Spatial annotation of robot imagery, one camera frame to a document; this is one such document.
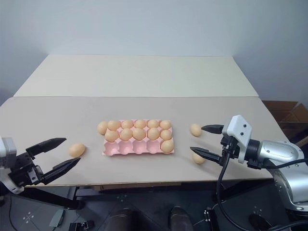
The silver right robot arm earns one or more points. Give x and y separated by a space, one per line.
279 150

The small black box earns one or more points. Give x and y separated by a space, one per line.
209 216

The black table frame bar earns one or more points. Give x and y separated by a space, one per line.
53 197

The dark rounded shape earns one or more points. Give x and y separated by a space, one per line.
180 219
124 220

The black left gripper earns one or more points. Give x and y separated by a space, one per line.
24 170

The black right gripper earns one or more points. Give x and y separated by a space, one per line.
228 146

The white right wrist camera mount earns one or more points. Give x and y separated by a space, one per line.
238 131

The brown egg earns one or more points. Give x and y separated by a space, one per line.
140 123
113 125
111 135
102 127
153 123
153 133
77 150
127 124
165 124
197 159
196 130
138 133
167 145
165 134
126 134

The brown cardboard box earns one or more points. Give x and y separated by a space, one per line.
288 115

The black clamp parts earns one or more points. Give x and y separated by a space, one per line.
81 226

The grey metal bracket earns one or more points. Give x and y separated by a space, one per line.
57 217

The pink egg tray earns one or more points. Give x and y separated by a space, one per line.
125 149

